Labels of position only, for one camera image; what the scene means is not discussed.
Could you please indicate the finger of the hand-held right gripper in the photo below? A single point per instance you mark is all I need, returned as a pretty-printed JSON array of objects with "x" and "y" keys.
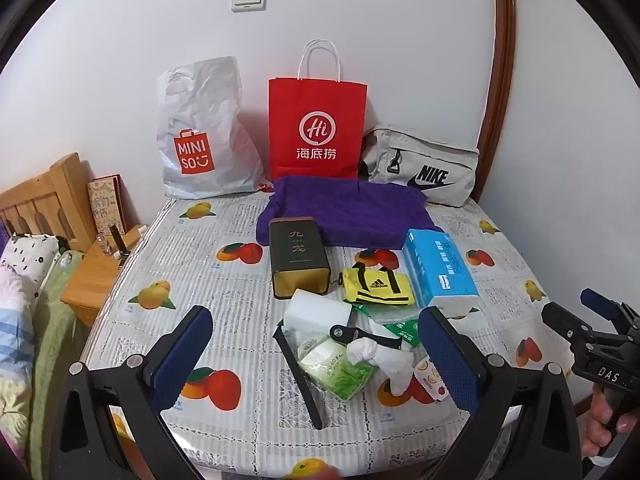
[
  {"x": 597, "y": 301},
  {"x": 565, "y": 322}
]

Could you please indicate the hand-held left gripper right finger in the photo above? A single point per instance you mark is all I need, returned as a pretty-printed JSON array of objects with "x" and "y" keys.
[{"x": 447, "y": 360}]

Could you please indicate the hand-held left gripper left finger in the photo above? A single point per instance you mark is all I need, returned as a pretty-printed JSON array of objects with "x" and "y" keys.
[{"x": 182, "y": 355}]

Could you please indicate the white tissue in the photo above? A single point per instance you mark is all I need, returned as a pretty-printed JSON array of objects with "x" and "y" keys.
[{"x": 385, "y": 360}]

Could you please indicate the small yellow black bag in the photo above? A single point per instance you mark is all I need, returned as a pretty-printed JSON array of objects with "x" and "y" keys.
[{"x": 377, "y": 285}]

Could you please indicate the green tissue pack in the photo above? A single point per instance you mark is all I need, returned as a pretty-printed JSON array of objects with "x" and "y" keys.
[{"x": 332, "y": 367}]

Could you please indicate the white rectangular box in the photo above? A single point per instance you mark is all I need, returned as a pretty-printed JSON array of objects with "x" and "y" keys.
[{"x": 317, "y": 312}]

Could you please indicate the dark green tin box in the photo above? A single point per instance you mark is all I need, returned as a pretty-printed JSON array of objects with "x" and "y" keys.
[{"x": 297, "y": 255}]

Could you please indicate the person's right hand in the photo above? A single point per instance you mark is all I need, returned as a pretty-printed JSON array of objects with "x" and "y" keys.
[{"x": 600, "y": 420}]

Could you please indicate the fruit print small packet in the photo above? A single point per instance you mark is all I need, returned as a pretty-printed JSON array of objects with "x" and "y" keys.
[{"x": 429, "y": 377}]

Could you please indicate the clear plastic bag green label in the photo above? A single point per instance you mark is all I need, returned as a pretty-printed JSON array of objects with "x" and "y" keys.
[{"x": 395, "y": 322}]

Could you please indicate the blue tissue pack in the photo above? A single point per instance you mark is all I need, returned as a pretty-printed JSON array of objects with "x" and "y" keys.
[{"x": 440, "y": 270}]

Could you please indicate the fruit print tablecloth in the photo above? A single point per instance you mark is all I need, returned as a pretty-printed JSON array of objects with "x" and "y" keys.
[{"x": 235, "y": 280}]

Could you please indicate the wooden nightstand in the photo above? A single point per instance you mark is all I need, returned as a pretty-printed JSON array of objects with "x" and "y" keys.
[{"x": 95, "y": 275}]

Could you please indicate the black flat bar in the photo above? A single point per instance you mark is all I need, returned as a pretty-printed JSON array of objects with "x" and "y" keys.
[{"x": 300, "y": 375}]

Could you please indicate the green blanket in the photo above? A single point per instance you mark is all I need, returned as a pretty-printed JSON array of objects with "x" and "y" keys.
[{"x": 52, "y": 330}]

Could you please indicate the small glass bottle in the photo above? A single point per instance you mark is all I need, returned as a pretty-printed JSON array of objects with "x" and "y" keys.
[{"x": 106, "y": 244}]

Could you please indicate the pastel patchwork blanket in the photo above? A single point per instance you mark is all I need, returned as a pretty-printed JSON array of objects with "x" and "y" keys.
[{"x": 15, "y": 350}]

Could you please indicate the patterned book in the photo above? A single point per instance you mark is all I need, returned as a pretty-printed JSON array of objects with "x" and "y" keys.
[{"x": 106, "y": 205}]

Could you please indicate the purple towel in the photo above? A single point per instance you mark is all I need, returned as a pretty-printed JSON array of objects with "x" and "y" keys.
[{"x": 350, "y": 210}]

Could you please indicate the small red white packet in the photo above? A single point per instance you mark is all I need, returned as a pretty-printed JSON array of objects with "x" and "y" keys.
[{"x": 266, "y": 187}]

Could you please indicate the grey waist bag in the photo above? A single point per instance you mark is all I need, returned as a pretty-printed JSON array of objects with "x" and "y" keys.
[{"x": 425, "y": 165}]

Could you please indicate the wooden headboard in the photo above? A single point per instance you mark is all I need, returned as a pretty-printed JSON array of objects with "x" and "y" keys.
[{"x": 45, "y": 200}]

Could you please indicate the white plastic shopping bag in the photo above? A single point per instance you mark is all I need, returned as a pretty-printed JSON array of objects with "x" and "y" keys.
[{"x": 200, "y": 135}]

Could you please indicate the red paper bag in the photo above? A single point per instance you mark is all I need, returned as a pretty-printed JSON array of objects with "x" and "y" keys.
[{"x": 316, "y": 125}]

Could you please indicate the brown wooden door frame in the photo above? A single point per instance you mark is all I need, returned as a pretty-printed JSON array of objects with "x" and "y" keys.
[{"x": 500, "y": 60}]

